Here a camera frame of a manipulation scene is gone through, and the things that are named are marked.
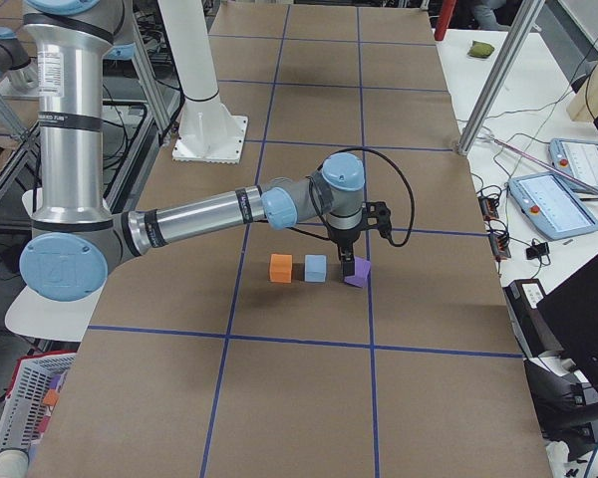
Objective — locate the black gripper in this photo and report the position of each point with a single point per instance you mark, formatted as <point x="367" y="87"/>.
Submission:
<point x="343" y="240"/>

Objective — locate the light blue foam block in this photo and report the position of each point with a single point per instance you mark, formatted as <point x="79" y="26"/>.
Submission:
<point x="315" y="268"/>

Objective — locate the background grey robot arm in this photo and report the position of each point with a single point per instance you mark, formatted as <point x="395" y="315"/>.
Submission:
<point x="16" y="64"/>

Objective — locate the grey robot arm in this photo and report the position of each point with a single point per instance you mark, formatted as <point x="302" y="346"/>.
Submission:
<point x="78" y="236"/>

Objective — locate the purple foam block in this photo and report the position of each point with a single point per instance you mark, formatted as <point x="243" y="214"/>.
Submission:
<point x="360" y="277"/>

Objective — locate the orange foam block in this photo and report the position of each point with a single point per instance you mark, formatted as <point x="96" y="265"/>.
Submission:
<point x="281" y="268"/>

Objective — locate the front teach pendant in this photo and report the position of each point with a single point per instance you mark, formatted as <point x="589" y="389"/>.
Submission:
<point x="551" y="206"/>

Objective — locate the teach pendant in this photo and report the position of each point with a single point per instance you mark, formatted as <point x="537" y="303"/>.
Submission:
<point x="576" y="158"/>
<point x="551" y="206"/>

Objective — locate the black laptop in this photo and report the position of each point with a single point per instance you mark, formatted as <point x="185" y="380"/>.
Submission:
<point x="571" y="313"/>

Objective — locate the green bean bag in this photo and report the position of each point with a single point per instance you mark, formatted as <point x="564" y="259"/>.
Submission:
<point x="480" y="50"/>

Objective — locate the rear teach pendant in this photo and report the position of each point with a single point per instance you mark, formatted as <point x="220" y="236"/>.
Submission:
<point x="576" y="158"/>

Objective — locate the black monitor stand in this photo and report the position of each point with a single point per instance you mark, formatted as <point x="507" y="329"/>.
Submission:
<point x="565" y="406"/>

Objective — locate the white plastic chair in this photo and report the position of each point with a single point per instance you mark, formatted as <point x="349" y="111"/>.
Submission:
<point x="34" y="316"/>

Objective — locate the white plastic basket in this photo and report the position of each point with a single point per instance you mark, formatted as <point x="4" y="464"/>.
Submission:
<point x="23" y="409"/>

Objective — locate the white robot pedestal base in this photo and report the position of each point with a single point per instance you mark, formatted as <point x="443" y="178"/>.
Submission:
<point x="207" y="130"/>

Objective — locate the aluminium frame post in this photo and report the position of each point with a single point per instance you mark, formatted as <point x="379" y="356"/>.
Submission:
<point x="513" y="43"/>

